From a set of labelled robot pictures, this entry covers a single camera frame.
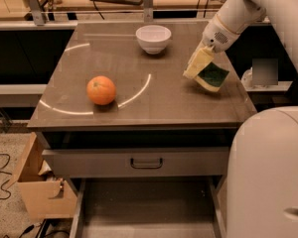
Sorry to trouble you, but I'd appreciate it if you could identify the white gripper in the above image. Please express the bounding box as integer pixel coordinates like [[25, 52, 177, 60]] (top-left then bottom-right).
[[183, 14, 242, 79]]

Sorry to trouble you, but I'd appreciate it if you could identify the yellow green sponge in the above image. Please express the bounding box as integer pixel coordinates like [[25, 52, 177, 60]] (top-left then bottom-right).
[[195, 62, 229, 92]]

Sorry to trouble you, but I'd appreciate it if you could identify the white ceramic bowl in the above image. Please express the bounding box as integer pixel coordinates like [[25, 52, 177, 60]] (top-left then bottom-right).
[[136, 25, 172, 55]]

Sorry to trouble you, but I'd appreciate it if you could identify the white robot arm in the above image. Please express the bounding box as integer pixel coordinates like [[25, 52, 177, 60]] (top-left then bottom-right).
[[184, 0, 298, 238]]

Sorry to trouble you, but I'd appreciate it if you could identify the grey counter cabinet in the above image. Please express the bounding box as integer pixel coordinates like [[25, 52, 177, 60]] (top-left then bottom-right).
[[29, 22, 255, 238]]

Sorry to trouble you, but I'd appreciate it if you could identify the orange fruit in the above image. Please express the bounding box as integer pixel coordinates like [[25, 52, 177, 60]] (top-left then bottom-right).
[[86, 76, 116, 105]]

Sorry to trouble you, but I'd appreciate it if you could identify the cardboard box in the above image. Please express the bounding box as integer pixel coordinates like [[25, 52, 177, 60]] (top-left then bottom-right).
[[6, 133, 77, 221]]

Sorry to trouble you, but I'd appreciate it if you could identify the grey drawer with handle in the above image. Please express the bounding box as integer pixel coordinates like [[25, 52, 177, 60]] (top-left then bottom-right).
[[43, 147, 228, 179]]

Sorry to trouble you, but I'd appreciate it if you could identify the black floor cable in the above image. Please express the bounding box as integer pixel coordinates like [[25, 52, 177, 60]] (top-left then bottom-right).
[[0, 149, 14, 216]]

